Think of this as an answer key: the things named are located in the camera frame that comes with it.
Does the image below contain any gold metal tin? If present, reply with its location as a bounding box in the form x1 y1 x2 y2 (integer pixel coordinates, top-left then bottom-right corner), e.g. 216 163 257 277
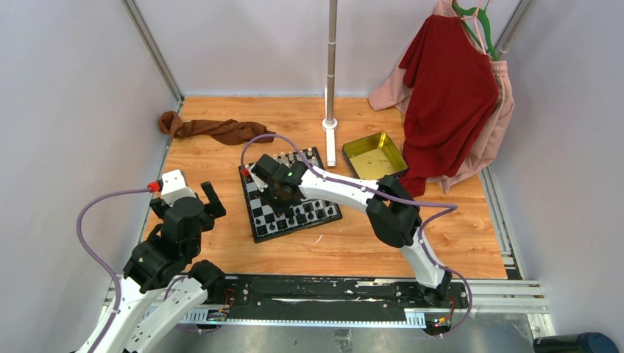
341 132 408 180

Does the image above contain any brown cloth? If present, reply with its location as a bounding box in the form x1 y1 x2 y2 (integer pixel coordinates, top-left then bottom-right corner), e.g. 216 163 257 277
158 111 274 146

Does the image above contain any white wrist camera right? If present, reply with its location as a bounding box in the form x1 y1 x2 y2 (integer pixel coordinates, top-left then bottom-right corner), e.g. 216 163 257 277
247 163 267 193

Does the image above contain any metal pole with base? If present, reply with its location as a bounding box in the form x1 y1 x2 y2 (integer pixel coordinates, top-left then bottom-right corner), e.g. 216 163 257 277
322 0 338 167

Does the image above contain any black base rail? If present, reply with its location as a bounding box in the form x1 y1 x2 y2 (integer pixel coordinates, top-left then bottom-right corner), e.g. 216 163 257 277
207 274 469 322

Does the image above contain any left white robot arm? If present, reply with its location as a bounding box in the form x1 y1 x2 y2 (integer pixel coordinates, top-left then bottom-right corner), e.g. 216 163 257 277
76 179 226 352

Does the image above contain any green hanger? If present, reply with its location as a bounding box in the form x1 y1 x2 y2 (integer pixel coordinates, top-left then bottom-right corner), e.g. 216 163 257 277
452 1 500 61

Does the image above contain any red shirt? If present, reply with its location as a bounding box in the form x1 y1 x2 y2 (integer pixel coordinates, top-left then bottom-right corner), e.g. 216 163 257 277
399 15 499 197

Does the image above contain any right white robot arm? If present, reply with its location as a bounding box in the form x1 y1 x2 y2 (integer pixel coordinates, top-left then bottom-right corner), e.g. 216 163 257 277
241 154 453 307

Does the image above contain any pink garment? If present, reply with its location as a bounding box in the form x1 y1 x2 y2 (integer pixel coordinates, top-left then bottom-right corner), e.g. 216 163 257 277
368 1 514 192

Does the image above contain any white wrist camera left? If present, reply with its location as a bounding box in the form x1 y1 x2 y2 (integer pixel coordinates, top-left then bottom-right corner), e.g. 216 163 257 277
160 169 196 207

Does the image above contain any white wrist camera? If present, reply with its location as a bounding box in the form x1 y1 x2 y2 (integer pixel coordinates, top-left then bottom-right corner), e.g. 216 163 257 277
160 169 196 207
247 163 267 193

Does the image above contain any dark blue object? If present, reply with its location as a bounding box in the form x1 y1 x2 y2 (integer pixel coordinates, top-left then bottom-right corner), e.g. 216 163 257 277
533 332 620 353

